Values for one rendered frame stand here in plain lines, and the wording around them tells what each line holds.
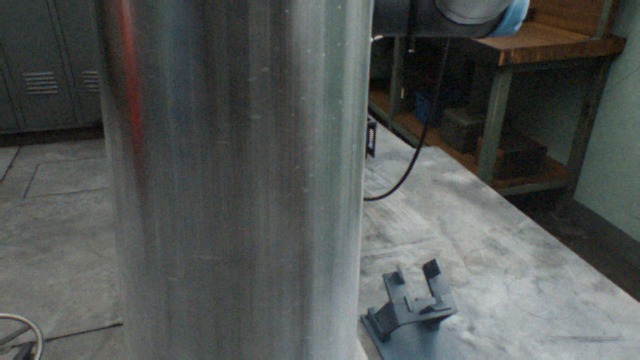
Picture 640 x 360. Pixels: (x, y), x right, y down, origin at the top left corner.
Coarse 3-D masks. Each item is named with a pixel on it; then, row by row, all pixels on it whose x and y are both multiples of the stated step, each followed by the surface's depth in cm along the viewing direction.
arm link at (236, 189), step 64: (128, 0) 13; (192, 0) 12; (256, 0) 12; (320, 0) 13; (128, 64) 13; (192, 64) 12; (256, 64) 13; (320, 64) 13; (128, 128) 14; (192, 128) 13; (256, 128) 13; (320, 128) 14; (128, 192) 14; (192, 192) 13; (256, 192) 14; (320, 192) 14; (128, 256) 15; (192, 256) 14; (256, 256) 14; (320, 256) 15; (128, 320) 16; (192, 320) 15; (256, 320) 15; (320, 320) 16
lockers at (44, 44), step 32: (0, 0) 281; (32, 0) 285; (64, 0) 288; (0, 32) 288; (32, 32) 292; (64, 32) 296; (0, 64) 295; (32, 64) 299; (64, 64) 304; (96, 64) 304; (0, 96) 302; (32, 96) 307; (64, 96) 311; (96, 96) 313; (0, 128) 309; (32, 128) 315; (64, 128) 321; (96, 128) 329
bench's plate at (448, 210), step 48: (384, 192) 103; (432, 192) 103; (480, 192) 103; (384, 240) 88; (432, 240) 88; (480, 240) 88; (528, 240) 88; (384, 288) 77; (480, 288) 77; (528, 288) 77; (576, 288) 77; (480, 336) 68; (528, 336) 68; (576, 336) 68; (624, 336) 68
